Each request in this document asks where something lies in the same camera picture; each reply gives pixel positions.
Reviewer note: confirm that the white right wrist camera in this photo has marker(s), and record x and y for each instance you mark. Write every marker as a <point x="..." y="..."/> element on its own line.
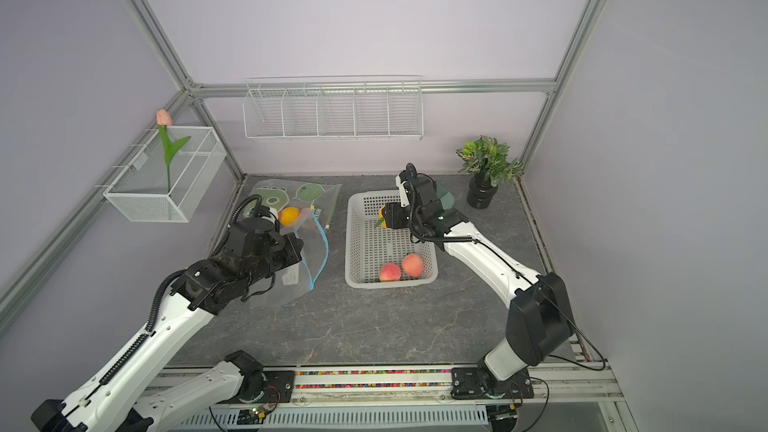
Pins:
<point x="402" y="185"/>

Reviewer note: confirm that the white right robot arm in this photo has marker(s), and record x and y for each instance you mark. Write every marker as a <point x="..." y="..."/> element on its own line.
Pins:
<point x="539" y="315"/>

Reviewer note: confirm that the white wire side basket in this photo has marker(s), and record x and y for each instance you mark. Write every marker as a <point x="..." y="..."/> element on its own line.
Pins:
<point x="139" y="191"/>

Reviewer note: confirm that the clear bag with blue zipper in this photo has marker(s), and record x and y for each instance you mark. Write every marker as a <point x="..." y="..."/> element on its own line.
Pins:
<point x="297" y="280"/>

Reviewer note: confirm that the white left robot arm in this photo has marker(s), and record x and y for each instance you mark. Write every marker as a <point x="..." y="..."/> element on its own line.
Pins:
<point x="185" y="302"/>

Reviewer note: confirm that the white vent grille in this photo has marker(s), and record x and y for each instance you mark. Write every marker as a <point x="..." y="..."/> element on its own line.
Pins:
<point x="337" y="418"/>

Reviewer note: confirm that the green artificial plant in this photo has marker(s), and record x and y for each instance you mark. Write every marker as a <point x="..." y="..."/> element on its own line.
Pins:
<point x="487" y="158"/>

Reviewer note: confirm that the pink artificial tulip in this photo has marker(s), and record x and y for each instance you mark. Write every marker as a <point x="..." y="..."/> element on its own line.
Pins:
<point x="170" y="147"/>

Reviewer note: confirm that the black plant vase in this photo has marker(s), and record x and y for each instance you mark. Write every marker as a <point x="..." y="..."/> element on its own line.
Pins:
<point x="481" y="192"/>

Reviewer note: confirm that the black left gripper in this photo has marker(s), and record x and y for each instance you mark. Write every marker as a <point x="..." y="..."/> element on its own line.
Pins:
<point x="294" y="252"/>

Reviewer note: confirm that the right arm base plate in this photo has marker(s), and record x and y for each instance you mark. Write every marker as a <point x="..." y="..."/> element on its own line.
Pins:
<point x="476" y="382"/>

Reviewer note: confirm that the green hand brush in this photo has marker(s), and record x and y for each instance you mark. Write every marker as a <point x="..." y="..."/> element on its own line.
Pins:
<point x="445" y="197"/>

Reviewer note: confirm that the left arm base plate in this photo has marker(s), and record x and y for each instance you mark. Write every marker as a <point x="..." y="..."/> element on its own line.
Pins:
<point x="274" y="386"/>

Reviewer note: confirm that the yellow peach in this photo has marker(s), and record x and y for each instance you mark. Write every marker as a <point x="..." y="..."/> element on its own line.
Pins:
<point x="381" y="222"/>
<point x="289" y="215"/>

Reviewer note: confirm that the pink peach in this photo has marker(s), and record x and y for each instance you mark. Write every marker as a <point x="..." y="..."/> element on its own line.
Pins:
<point x="307" y="213"/>
<point x="413" y="265"/>
<point x="390" y="272"/>

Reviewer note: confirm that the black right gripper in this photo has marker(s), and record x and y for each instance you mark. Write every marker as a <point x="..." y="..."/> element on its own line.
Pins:
<point x="391" y="215"/>

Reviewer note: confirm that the green printed zip-top bag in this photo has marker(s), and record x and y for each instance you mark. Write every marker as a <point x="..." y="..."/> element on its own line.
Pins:
<point x="280" y="194"/>

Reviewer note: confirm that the white plastic perforated basket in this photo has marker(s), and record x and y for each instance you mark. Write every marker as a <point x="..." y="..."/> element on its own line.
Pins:
<point x="370" y="246"/>

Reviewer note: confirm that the white wire wall shelf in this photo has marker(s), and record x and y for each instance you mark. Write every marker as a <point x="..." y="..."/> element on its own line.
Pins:
<point x="357" y="107"/>

